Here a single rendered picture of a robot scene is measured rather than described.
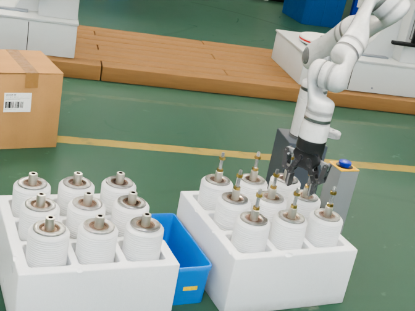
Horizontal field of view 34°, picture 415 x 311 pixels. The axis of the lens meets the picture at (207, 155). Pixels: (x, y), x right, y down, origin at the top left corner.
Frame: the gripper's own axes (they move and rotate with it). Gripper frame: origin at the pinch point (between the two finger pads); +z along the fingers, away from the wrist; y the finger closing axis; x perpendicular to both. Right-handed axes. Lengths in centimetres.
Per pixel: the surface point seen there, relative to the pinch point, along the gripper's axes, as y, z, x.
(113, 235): -20, 10, -48
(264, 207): -9.4, 11.2, 0.2
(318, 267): 10.3, 21.3, 2.8
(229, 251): -5.2, 16.8, -19.3
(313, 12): -233, 27, 393
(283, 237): 1.6, 13.7, -4.8
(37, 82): -115, 9, 2
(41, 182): -50, 10, -46
